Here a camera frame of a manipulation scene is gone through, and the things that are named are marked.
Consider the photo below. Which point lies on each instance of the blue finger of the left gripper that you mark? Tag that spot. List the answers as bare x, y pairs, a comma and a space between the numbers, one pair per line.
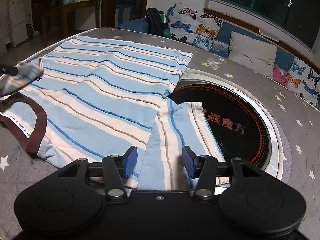
8, 69

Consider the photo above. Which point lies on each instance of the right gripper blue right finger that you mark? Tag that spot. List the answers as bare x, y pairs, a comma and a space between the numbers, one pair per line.
203, 168

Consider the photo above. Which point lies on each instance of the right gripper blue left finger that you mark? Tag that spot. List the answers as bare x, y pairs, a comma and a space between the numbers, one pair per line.
116, 168

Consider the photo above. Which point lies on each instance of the blue white striped shirt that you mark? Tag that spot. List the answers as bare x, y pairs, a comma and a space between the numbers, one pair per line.
95, 97

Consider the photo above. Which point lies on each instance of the black round induction cooktop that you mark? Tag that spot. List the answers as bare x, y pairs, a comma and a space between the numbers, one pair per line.
235, 124

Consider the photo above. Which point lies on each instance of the white refrigerator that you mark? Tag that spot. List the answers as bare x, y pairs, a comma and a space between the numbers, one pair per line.
17, 21

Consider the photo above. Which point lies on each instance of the brown wooden side table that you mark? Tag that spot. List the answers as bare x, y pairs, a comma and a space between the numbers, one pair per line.
71, 16

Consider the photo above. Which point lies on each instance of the pink cloth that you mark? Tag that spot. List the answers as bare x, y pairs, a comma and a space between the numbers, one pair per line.
279, 76

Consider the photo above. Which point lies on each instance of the plain grey pillow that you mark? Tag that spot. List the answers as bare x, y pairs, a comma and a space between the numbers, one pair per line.
254, 54

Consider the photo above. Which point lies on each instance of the blue sofa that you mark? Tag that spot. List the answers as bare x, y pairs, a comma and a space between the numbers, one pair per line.
220, 45

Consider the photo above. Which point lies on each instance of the right butterfly pillow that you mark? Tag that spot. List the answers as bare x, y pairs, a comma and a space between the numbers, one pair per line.
304, 82

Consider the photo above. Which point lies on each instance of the butterfly pillow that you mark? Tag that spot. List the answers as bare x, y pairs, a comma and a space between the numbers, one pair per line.
304, 82
191, 27

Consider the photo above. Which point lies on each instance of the left butterfly pillow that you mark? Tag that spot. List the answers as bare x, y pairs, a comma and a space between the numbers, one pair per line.
191, 27

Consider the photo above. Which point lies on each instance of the book on sofa ledge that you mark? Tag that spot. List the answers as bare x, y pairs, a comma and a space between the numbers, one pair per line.
268, 35

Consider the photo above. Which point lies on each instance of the dark backpack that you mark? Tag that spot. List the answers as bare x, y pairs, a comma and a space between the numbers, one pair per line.
158, 23

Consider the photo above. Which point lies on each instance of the dark green framed window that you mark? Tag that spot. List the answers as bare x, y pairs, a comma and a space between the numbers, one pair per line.
298, 17

